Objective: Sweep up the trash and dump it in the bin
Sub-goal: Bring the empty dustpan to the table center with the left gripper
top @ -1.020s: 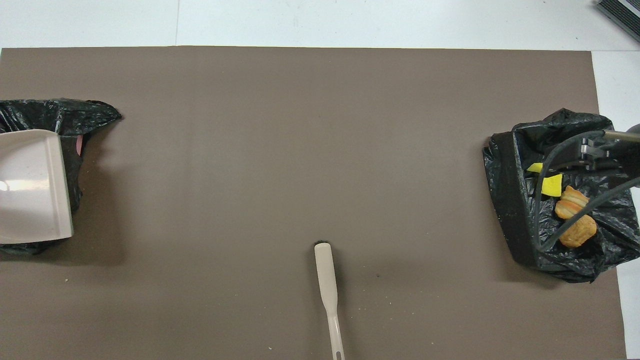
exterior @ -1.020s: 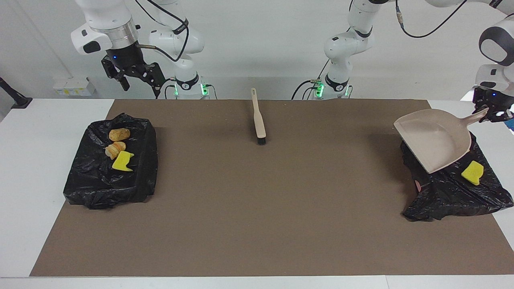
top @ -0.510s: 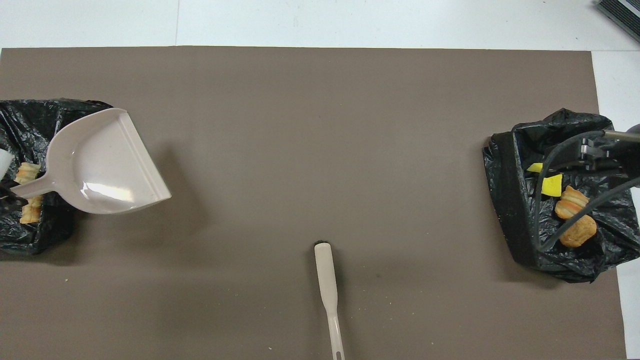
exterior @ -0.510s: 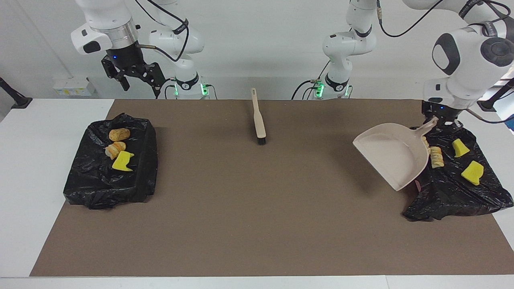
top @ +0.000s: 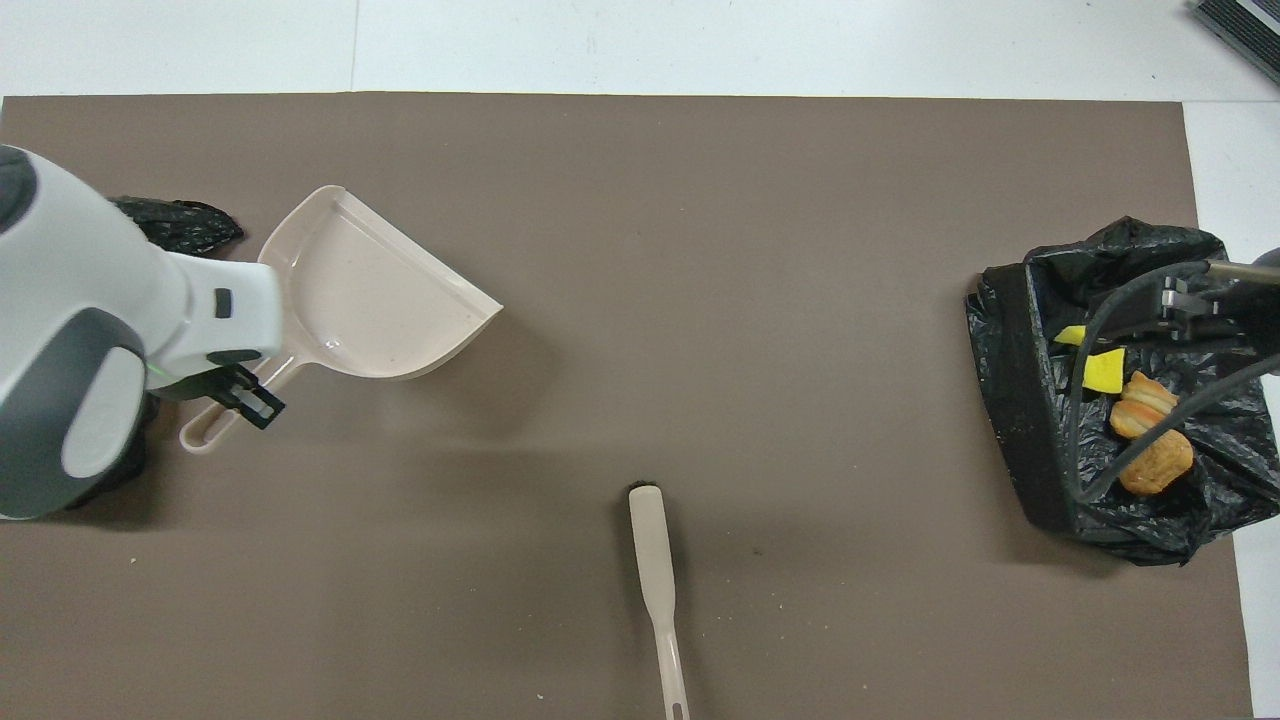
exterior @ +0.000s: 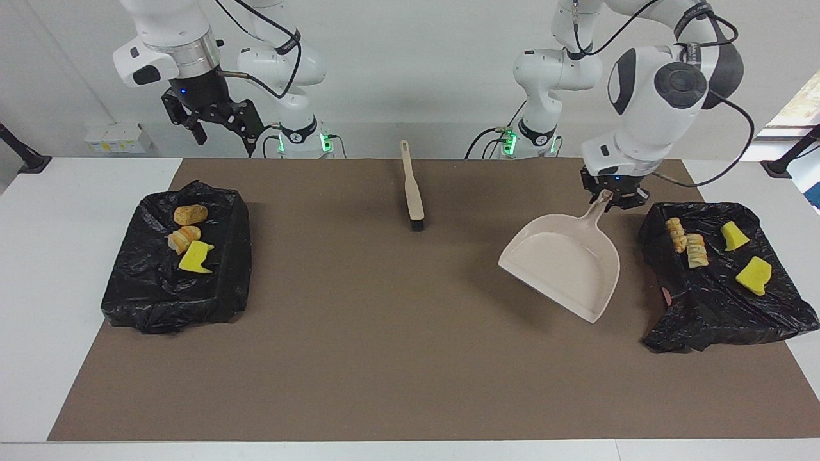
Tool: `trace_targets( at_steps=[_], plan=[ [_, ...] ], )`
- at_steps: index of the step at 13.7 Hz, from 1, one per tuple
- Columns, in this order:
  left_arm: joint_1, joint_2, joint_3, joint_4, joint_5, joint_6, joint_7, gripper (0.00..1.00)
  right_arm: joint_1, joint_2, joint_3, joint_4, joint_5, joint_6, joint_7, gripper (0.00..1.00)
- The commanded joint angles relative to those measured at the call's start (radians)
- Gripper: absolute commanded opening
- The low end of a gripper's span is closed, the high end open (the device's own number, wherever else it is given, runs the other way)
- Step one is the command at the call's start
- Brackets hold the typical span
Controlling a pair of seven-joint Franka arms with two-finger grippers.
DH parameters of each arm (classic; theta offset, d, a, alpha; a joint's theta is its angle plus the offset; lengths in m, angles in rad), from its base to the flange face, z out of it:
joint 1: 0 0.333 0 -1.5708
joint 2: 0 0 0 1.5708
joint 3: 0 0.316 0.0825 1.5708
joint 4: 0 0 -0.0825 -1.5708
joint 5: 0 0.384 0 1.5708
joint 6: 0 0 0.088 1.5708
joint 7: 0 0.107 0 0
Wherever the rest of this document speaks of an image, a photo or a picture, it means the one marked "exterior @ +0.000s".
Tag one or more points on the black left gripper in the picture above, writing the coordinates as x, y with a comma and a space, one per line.
615, 182

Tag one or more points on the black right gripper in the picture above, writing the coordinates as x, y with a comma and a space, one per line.
202, 93

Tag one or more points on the pale toy pastry piece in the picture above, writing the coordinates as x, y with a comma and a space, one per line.
697, 251
184, 238
676, 234

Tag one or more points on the beige plastic dustpan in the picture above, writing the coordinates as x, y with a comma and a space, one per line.
564, 259

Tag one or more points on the brown toy bread roll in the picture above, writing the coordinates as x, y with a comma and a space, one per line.
191, 214

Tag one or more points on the curved yellow sponge wedge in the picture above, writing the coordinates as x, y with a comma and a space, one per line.
733, 237

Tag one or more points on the notched yellow sponge piece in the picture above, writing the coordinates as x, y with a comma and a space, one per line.
195, 259

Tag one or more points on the oblong yellow sponge piece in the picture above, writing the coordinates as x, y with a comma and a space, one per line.
754, 275

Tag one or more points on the beige hand brush black bristles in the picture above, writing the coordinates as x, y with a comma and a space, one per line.
413, 192

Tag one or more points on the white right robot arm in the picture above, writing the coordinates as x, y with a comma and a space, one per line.
173, 38

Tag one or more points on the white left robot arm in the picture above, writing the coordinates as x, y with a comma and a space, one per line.
653, 96

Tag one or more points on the black-bagged bin with pink patch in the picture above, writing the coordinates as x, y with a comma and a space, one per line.
705, 307

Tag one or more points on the black-bagged trash bin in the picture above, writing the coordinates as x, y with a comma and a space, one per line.
173, 301

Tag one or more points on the bright window with white sill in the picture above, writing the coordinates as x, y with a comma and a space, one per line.
804, 105

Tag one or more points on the brown paper table mat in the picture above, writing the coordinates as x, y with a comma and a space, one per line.
410, 384

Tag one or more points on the white wall outlet box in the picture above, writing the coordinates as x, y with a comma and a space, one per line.
118, 139

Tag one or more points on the black camera stand foot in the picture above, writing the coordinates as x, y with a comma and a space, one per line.
32, 163
778, 168

